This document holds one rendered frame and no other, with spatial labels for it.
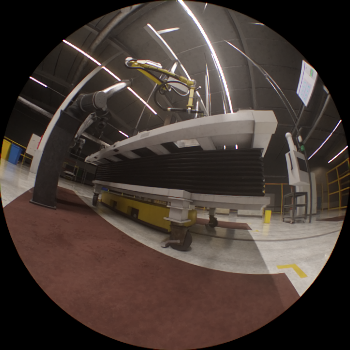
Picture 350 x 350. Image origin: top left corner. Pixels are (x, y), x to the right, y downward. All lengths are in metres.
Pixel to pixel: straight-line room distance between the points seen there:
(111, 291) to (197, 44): 10.32
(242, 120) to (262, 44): 10.31
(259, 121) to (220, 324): 0.80
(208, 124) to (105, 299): 0.86
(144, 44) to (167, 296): 11.18
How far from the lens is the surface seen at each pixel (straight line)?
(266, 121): 0.65
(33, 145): 8.83
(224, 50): 10.14
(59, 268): 0.52
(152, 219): 1.24
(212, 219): 1.89
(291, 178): 3.19
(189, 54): 10.19
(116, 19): 8.48
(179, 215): 0.75
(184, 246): 0.81
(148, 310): 0.40
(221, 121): 0.65
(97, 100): 1.26
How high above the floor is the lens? 0.34
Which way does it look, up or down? 14 degrees up
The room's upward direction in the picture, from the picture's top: 9 degrees clockwise
